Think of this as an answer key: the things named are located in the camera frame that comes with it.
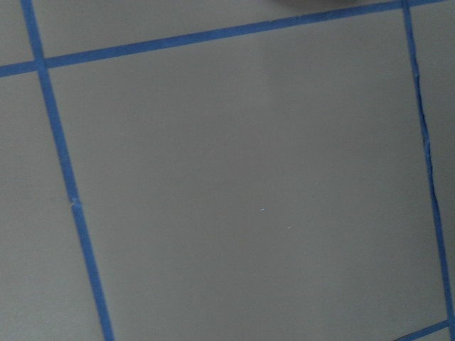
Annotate white plate edge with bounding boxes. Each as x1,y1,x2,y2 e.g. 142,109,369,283
273,0,358,9

